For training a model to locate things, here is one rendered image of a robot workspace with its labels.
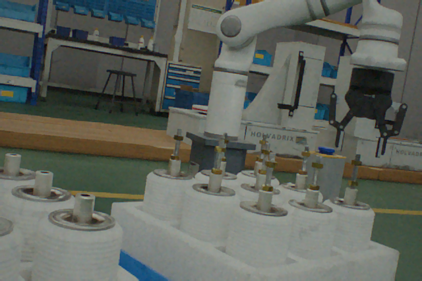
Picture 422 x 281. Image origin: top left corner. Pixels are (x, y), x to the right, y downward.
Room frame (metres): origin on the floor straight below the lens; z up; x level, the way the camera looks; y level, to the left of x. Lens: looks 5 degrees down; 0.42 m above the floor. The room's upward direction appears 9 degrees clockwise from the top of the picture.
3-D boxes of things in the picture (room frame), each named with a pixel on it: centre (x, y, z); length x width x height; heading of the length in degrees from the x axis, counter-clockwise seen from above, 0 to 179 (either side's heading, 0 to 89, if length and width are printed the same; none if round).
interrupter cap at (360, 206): (0.94, -0.27, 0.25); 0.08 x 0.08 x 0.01
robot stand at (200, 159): (1.35, -0.02, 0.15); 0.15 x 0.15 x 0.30; 24
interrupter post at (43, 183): (0.66, 0.21, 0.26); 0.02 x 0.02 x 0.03
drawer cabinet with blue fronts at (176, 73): (6.63, 0.57, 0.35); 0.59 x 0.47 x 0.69; 24
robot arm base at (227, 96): (1.35, -0.02, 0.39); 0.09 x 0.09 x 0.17; 24
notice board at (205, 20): (7.28, 0.35, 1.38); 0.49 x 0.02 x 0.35; 114
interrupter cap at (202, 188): (0.87, -0.02, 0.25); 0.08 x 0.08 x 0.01
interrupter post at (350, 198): (0.94, -0.27, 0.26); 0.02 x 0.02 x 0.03
